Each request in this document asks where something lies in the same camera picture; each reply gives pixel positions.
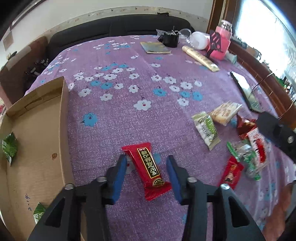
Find black phone stand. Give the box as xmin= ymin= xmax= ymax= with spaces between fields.
xmin=206 ymin=30 xmax=222 ymax=58

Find small green snack packet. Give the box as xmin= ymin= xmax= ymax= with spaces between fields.
xmin=33 ymin=203 xmax=46 ymax=224

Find brown armchair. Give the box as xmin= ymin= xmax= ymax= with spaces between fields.
xmin=1 ymin=36 xmax=48 ymax=108

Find olive notebook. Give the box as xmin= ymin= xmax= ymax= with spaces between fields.
xmin=140 ymin=42 xmax=171 ymax=54

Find dark red foil snack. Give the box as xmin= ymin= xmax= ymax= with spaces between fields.
xmin=236 ymin=114 xmax=257 ymax=140

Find white round jar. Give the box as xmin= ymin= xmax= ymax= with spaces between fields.
xmin=189 ymin=31 xmax=210 ymax=50

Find red black-label snack bar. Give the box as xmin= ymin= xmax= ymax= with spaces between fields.
xmin=122 ymin=142 xmax=171 ymax=201

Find eyeglasses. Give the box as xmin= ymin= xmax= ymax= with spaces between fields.
xmin=255 ymin=73 xmax=295 ymax=126

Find black mug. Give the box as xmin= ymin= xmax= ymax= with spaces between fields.
xmin=156 ymin=26 xmax=179 ymax=48

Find green clear candy wrapper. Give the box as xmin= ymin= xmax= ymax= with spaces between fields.
xmin=226 ymin=141 xmax=261 ymax=181

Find pink thermos bottle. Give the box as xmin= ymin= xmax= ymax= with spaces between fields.
xmin=210 ymin=20 xmax=232 ymax=60

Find beige wafer snack pack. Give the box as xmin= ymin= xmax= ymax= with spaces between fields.
xmin=210 ymin=101 xmax=242 ymax=126

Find green white snack packet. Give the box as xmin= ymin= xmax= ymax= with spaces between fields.
xmin=191 ymin=111 xmax=220 ymax=151

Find black bag with straps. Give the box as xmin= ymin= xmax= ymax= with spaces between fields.
xmin=25 ymin=59 xmax=49 ymax=77

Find small wall plaque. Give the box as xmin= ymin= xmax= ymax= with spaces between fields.
xmin=3 ymin=32 xmax=14 ymax=51

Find green peas snack packet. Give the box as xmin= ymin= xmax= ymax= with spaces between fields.
xmin=2 ymin=132 xmax=18 ymax=166

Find white red snack sachet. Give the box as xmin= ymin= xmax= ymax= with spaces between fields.
xmin=247 ymin=128 xmax=268 ymax=171

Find black sofa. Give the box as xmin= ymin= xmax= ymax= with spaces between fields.
xmin=46 ymin=13 xmax=194 ymax=61

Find red portrait snack packet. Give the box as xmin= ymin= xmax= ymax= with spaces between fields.
xmin=219 ymin=156 xmax=244 ymax=190

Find purple floral tablecloth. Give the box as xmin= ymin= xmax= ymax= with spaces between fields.
xmin=25 ymin=35 xmax=295 ymax=240

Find cardboard tray box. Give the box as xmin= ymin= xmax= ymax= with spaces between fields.
xmin=1 ymin=77 xmax=74 ymax=240

